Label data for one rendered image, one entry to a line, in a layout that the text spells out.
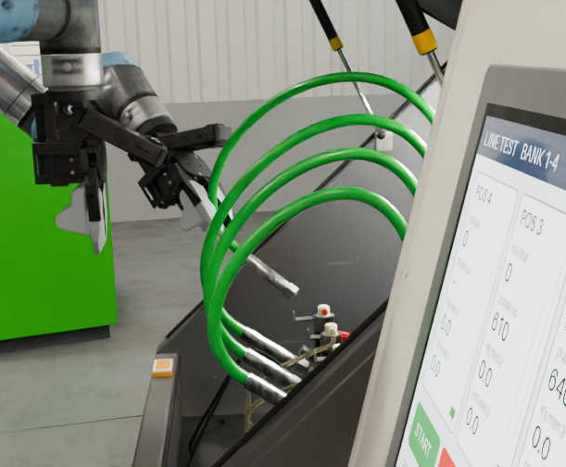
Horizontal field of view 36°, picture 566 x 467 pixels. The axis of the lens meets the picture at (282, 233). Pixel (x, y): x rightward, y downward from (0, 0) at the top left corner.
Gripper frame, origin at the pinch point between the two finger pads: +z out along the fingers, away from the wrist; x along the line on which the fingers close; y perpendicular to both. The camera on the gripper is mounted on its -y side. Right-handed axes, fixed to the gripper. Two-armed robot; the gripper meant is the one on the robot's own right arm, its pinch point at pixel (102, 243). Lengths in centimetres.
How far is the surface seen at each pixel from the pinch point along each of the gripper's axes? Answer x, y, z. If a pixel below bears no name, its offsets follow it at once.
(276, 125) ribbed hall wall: -659, -61, 45
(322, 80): -7.2, -30.2, -19.9
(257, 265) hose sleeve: -11.1, -20.4, 6.7
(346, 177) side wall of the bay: -31.2, -36.6, -2.7
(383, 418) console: 44, -29, 7
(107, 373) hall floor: -271, 43, 122
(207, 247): 8.6, -14.0, -0.8
